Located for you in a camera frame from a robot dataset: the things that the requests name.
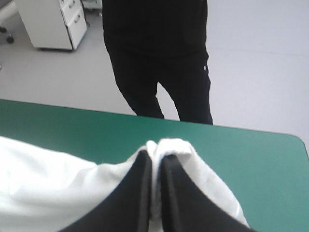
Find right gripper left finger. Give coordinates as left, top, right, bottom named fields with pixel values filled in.
left=57, top=150, right=153, bottom=232

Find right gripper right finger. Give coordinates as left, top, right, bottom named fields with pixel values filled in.
left=159, top=154, right=257, bottom=232

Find white T-shirt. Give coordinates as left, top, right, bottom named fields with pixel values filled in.
left=0, top=136, right=251, bottom=232

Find person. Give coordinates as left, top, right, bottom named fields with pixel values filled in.
left=101, top=0, right=214, bottom=125

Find white drawer cabinet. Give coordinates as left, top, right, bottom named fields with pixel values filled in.
left=17, top=0, right=88, bottom=51

